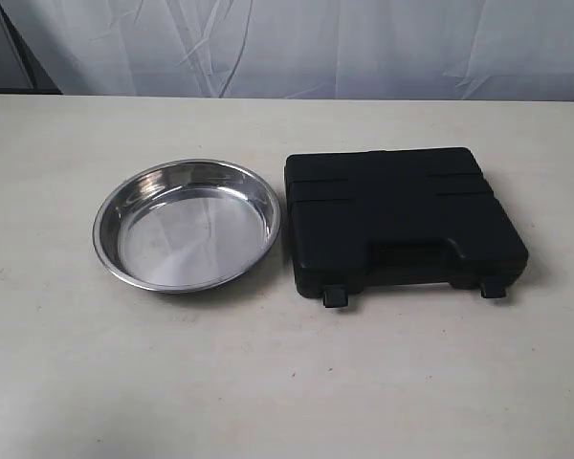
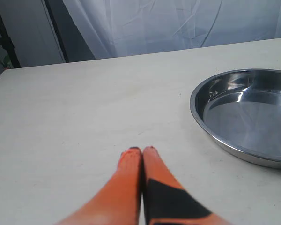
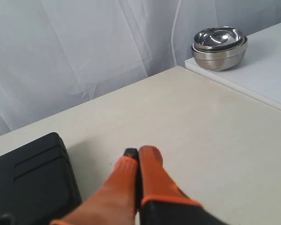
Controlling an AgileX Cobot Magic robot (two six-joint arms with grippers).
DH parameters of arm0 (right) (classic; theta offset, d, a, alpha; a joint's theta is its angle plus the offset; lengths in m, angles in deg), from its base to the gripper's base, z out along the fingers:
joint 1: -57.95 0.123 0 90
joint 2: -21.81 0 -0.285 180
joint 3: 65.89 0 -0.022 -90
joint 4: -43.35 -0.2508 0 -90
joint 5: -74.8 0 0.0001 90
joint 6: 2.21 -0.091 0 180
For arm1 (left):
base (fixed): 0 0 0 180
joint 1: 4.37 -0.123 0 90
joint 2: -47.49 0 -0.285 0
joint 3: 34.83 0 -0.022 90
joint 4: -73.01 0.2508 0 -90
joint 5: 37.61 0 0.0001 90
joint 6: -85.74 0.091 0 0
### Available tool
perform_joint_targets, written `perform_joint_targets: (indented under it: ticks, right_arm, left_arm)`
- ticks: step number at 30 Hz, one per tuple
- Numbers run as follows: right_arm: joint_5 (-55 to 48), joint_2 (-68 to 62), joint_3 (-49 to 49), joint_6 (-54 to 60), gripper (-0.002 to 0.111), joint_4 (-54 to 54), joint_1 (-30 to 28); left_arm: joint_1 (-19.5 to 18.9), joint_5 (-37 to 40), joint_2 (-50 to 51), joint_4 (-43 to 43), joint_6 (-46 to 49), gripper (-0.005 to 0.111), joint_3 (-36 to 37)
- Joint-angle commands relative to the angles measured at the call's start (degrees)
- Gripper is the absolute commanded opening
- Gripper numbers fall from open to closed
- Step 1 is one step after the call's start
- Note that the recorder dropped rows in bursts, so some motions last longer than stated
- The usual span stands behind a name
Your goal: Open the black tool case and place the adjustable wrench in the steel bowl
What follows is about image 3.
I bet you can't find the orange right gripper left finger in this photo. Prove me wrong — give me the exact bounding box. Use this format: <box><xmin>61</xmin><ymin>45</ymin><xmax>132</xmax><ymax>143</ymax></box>
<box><xmin>50</xmin><ymin>148</ymin><xmax>139</xmax><ymax>225</ymax></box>

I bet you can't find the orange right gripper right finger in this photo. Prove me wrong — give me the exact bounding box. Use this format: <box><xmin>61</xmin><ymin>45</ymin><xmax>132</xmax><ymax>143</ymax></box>
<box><xmin>139</xmin><ymin>145</ymin><xmax>204</xmax><ymax>225</ymax></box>

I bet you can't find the black plastic case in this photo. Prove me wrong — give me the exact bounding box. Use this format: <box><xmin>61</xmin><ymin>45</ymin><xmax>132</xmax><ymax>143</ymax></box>
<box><xmin>0</xmin><ymin>132</ymin><xmax>82</xmax><ymax>225</ymax></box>

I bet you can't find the outer steel bowl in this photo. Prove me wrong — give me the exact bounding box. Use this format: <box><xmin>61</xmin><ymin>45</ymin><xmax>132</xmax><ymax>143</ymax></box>
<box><xmin>192</xmin><ymin>36</ymin><xmax>248</xmax><ymax>71</ymax></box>

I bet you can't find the steel bowl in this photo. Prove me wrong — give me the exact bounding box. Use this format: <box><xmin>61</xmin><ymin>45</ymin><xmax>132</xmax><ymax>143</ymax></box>
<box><xmin>193</xmin><ymin>26</ymin><xmax>244</xmax><ymax>52</ymax></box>
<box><xmin>192</xmin><ymin>36</ymin><xmax>248</xmax><ymax>71</ymax></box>

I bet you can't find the white side table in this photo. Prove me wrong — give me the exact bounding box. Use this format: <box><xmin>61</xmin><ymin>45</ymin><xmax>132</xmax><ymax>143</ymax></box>
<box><xmin>185</xmin><ymin>23</ymin><xmax>281</xmax><ymax>110</ymax></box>

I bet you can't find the white curtain backdrop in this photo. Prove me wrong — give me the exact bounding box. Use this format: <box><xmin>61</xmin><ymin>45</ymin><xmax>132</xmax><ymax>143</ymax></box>
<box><xmin>0</xmin><ymin>0</ymin><xmax>281</xmax><ymax>136</ymax></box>

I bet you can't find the inner steel bowl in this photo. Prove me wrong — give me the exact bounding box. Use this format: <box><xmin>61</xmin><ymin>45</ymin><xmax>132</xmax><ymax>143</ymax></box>
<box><xmin>193</xmin><ymin>26</ymin><xmax>244</xmax><ymax>52</ymax></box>

